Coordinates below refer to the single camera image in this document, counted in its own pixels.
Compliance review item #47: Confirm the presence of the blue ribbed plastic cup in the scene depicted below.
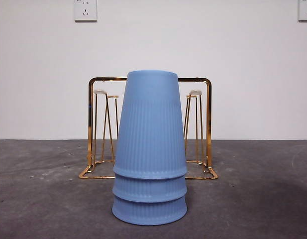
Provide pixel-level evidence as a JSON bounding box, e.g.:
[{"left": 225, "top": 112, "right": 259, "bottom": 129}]
[
  {"left": 111, "top": 173, "right": 188, "bottom": 203},
  {"left": 111, "top": 195, "right": 188, "bottom": 226},
  {"left": 112, "top": 70, "right": 188, "bottom": 180}
]

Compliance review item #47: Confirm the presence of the white wall socket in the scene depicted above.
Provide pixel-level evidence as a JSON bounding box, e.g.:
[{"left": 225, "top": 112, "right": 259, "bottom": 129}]
[
  {"left": 74, "top": 0, "right": 98, "bottom": 22},
  {"left": 298, "top": 0, "right": 307, "bottom": 22}
]

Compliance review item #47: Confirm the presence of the gold wire cup holder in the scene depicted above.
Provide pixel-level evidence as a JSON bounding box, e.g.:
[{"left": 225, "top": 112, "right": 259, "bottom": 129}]
[{"left": 78, "top": 77, "right": 218, "bottom": 180}]

